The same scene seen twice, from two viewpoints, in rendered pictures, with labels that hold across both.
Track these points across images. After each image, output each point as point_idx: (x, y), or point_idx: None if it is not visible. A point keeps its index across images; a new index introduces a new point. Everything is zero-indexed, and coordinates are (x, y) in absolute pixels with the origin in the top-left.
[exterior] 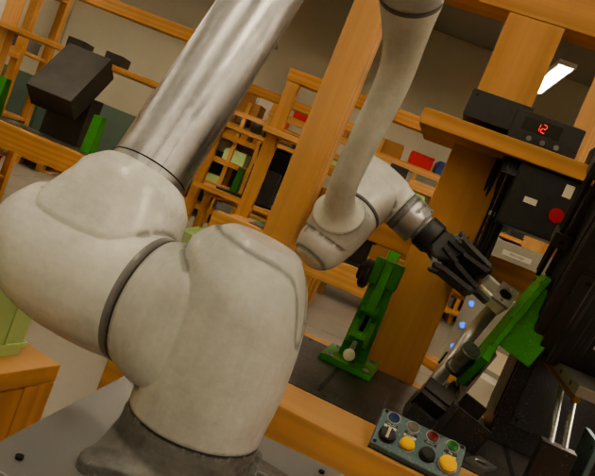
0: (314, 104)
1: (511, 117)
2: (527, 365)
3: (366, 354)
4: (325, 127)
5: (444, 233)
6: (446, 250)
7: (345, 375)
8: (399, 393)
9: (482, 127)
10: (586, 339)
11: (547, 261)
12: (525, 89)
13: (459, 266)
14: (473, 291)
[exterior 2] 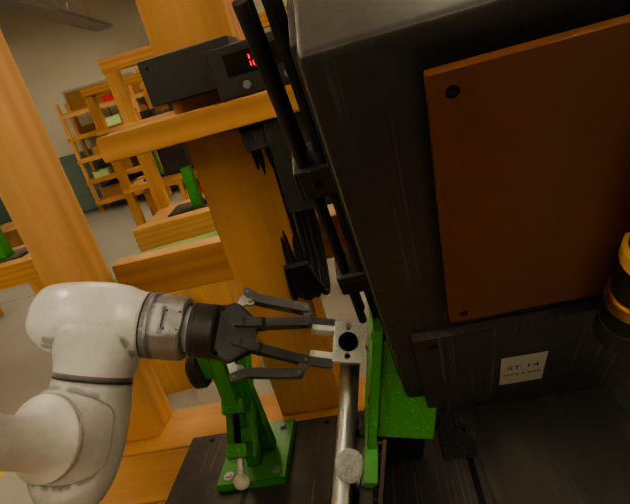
0: (6, 203)
1: (209, 68)
2: (430, 438)
3: (269, 438)
4: (39, 220)
5: (223, 314)
6: (236, 344)
7: (254, 503)
8: (327, 464)
9: (179, 117)
10: (482, 383)
11: (359, 306)
12: (205, 7)
13: (268, 349)
14: (306, 368)
